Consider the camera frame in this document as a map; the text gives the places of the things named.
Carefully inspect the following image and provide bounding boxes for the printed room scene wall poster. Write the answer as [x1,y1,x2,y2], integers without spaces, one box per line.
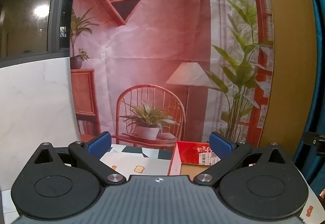
[69,0,275,151]

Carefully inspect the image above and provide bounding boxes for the red strawberry print cardboard box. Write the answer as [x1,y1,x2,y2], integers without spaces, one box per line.
[168,141,222,176]

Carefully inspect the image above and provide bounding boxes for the dark window with grey frame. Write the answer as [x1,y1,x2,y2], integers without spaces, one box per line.
[0,0,77,68]

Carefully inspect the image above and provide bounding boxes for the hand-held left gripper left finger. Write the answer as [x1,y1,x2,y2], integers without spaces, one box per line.
[33,132,127,187]

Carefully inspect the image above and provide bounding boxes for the white cartoon print tablecloth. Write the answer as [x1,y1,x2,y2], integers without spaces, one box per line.
[99,144,323,222]

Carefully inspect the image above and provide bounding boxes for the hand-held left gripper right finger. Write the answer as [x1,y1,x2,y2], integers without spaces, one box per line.
[194,132,292,186]

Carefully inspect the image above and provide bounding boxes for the black clamp bracket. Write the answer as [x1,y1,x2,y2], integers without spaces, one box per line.
[304,131,325,156]

